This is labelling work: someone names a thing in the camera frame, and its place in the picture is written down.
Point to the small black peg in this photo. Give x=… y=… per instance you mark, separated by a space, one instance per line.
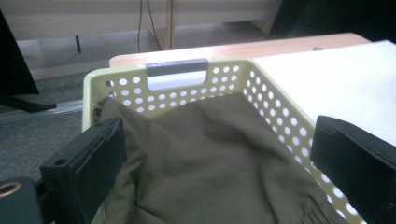
x=78 y=44

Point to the black stand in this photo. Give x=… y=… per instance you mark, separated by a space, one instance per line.
x=28 y=104

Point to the olive green pants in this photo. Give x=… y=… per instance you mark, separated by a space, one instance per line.
x=202 y=161

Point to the light wooden cabinet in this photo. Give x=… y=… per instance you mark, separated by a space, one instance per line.
x=93 y=15

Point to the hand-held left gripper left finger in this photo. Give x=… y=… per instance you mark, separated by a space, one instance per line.
x=84 y=168

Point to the metal floor rail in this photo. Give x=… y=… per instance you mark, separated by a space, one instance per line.
x=40 y=109

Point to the pale yellow perforated plastic basket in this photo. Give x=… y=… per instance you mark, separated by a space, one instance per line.
x=88 y=99

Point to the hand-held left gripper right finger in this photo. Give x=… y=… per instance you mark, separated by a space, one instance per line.
x=355 y=165

